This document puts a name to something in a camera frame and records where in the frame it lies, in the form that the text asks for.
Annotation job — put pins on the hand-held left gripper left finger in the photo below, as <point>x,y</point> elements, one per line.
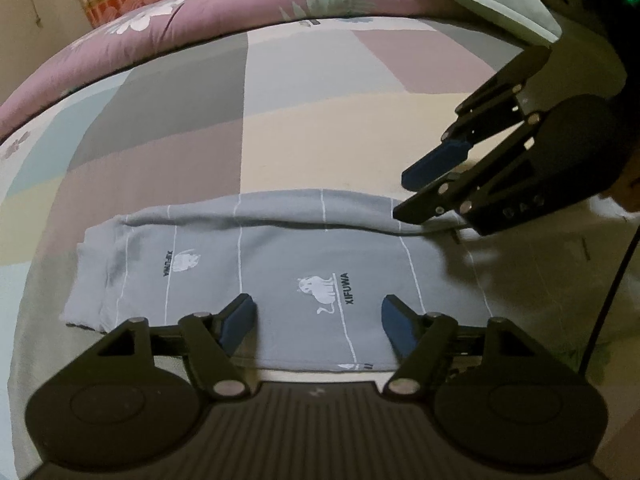
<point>239,322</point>

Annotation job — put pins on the patchwork floral bed sheet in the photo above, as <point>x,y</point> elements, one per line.
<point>200,135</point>

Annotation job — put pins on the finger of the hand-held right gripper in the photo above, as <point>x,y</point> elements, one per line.
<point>425,205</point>
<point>435,162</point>

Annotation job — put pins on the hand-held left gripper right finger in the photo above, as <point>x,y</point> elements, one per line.
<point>397,325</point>

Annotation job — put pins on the grey cat-print pants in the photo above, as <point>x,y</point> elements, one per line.
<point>300,260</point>

